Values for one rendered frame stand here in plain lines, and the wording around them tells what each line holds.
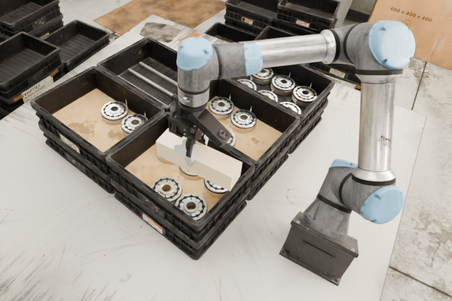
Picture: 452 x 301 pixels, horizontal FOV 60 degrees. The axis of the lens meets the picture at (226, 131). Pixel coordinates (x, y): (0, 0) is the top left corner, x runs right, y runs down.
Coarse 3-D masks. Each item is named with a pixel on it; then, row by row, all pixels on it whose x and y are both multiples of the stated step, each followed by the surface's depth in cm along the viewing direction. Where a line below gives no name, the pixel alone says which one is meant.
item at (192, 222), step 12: (156, 120) 139; (120, 144) 130; (108, 156) 126; (240, 156) 131; (120, 168) 123; (252, 168) 127; (132, 180) 121; (156, 192) 118; (228, 192) 120; (168, 204) 115; (216, 204) 117; (180, 216) 114; (204, 216) 114
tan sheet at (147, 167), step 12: (144, 156) 140; (156, 156) 141; (132, 168) 136; (144, 168) 137; (156, 168) 137; (168, 168) 137; (144, 180) 133; (180, 180) 134; (192, 180) 135; (192, 192) 131; (204, 192) 132
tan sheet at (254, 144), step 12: (216, 96) 166; (228, 120) 156; (240, 132) 152; (252, 132) 153; (264, 132) 153; (276, 132) 154; (240, 144) 148; (252, 144) 148; (264, 144) 149; (252, 156) 144
